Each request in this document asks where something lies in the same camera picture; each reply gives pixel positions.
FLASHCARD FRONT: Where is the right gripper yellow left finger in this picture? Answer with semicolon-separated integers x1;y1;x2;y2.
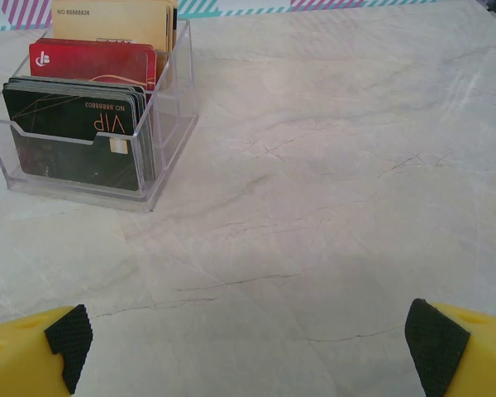
0;304;94;397

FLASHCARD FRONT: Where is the stack of gold cards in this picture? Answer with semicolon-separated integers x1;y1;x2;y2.
51;0;179;90

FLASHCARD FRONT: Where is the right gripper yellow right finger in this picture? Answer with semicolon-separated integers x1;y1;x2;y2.
404;298;496;397

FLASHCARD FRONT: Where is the stack of black VIP cards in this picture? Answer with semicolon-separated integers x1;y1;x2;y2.
2;75;157;192

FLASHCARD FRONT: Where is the stack of red cards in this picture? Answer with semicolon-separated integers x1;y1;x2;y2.
28;38;158;104

